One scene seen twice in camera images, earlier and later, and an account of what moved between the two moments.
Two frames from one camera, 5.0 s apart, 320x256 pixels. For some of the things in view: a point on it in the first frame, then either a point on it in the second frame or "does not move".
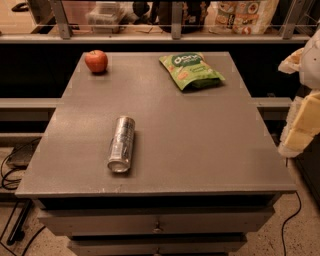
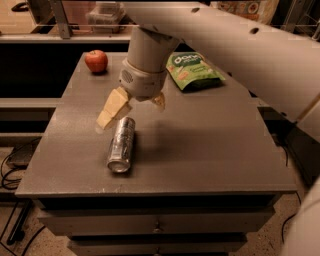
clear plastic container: x=105 y=16 does not move
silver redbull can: x=122 y=144 does not move
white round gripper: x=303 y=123 → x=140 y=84
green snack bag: x=190 y=69 does not move
